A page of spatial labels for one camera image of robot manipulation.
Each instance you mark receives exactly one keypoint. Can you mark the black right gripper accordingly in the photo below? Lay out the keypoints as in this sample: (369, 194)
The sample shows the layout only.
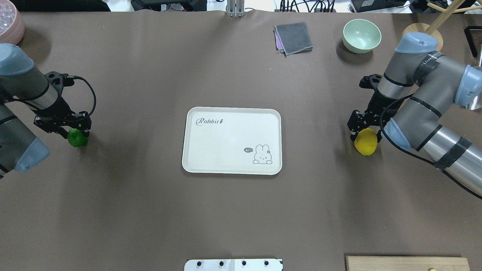
(375, 103)

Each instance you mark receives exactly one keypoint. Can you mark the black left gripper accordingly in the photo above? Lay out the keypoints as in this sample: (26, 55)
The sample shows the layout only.
(61, 107)

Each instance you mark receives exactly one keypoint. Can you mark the green lime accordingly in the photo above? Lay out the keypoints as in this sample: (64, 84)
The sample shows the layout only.
(76, 138)

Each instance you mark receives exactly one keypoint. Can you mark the yellow lemon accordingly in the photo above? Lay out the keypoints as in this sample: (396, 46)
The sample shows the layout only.
(366, 142)

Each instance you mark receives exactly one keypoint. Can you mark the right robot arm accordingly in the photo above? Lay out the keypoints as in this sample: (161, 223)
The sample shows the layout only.
(418, 86)

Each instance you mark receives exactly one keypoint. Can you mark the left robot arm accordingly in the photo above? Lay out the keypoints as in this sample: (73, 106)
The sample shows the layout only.
(42, 93)

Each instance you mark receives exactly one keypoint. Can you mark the cream rabbit tray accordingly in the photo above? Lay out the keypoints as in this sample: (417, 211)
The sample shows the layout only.
(222, 140)

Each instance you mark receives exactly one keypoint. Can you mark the mint green bowl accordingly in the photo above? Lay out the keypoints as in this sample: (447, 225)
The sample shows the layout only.
(361, 36)

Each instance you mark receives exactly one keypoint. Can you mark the grey folded cloth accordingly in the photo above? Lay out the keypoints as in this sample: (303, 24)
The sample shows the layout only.
(292, 38)

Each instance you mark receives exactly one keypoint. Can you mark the pink bowl with ice cubes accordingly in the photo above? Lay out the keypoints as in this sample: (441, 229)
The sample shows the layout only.
(12, 29)

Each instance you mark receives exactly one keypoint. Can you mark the wooden mug tree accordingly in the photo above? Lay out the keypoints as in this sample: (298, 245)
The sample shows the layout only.
(451, 29)

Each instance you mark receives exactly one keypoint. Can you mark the wooden cutting board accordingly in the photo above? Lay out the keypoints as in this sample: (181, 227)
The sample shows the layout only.
(384, 263)

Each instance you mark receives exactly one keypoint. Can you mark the white pedestal base plate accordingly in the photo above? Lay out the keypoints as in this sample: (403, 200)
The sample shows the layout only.
(257, 264)

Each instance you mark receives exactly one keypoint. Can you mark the aluminium frame post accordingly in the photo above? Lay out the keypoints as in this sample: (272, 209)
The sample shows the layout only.
(235, 8)

